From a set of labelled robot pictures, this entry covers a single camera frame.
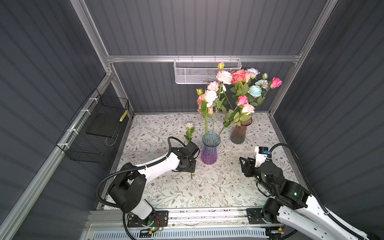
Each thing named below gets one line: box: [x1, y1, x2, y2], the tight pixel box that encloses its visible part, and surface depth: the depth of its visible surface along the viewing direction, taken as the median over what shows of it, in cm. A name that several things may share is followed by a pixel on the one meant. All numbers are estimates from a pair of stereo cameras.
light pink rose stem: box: [244, 70, 253, 83], surface depth 80 cm
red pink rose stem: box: [230, 69, 249, 96], surface depth 80 cm
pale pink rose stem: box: [223, 103, 255, 132], surface depth 71 cm
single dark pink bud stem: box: [264, 77, 283, 96], surface depth 78 cm
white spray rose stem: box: [247, 72, 269, 109], surface depth 82 cm
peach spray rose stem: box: [196, 62, 233, 142], surface depth 70 cm
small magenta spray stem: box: [218, 95, 249, 137], surface depth 71 cm
